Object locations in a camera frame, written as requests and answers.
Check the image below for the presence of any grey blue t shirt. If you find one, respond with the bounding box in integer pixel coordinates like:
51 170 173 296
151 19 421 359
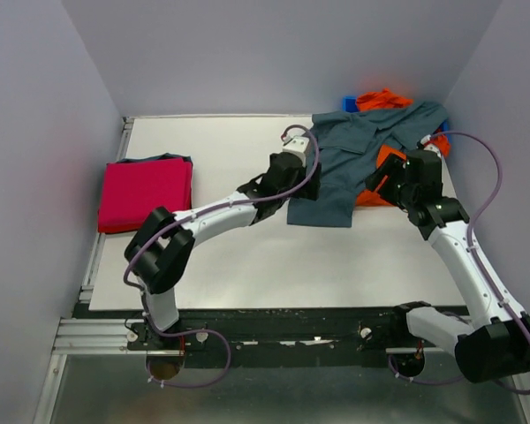
287 101 448 228

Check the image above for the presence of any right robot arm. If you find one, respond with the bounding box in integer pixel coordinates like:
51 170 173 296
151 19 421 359
366 149 530 383

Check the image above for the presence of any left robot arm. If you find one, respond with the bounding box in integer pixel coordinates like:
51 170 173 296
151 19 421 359
124 153 322 349

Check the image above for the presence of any blue plastic bin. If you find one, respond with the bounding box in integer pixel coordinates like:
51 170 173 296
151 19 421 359
333 96 449 154

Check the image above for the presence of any folded pink t shirt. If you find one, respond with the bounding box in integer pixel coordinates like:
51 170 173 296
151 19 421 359
97 157 193 234

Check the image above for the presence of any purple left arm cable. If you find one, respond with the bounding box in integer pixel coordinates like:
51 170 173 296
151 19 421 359
122 125 322 332

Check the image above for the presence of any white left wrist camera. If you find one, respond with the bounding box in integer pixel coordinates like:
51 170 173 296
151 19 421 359
282 136 310 161

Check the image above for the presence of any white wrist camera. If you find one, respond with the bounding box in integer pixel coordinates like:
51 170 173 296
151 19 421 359
417 134 443 157
282 136 310 161

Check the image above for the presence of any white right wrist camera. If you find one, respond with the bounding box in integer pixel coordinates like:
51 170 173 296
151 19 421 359
417 134 443 157

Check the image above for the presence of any aluminium frame profile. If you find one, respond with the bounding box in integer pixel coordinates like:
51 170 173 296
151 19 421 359
33 117 134 423

